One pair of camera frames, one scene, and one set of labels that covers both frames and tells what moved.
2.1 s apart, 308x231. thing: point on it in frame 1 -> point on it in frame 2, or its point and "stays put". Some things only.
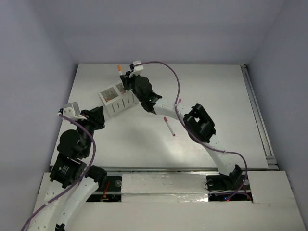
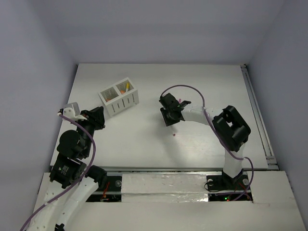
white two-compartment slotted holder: [115, 99] stays put
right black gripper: [126, 79] -> [168, 121]
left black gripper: [95, 115] stays put
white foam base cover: [180, 202] stays put
